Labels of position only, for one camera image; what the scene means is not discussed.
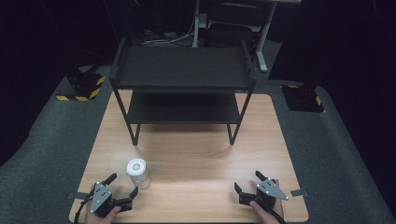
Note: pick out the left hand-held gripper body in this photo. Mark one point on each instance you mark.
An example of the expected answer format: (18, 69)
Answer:
(101, 196)

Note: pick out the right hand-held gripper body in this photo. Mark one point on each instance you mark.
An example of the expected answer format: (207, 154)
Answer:
(270, 190)

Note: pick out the clear jar with white lid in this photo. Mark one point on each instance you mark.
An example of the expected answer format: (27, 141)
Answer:
(138, 174)

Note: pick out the person's left hand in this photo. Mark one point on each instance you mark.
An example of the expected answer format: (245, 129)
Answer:
(97, 219)

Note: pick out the person's right hand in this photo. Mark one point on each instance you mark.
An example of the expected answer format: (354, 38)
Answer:
(271, 216)

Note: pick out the grey tape strip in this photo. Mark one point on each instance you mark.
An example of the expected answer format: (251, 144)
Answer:
(299, 193)
(77, 196)

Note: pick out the black yellow striped block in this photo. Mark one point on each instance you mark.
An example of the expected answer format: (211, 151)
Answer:
(85, 85)
(303, 99)

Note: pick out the black two-tier shelf rack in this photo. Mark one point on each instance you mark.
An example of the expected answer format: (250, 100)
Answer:
(183, 67)

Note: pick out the black chair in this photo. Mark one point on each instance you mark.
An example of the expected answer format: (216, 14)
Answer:
(230, 34)

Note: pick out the white metal desk frame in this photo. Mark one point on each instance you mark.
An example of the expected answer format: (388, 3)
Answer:
(263, 56)

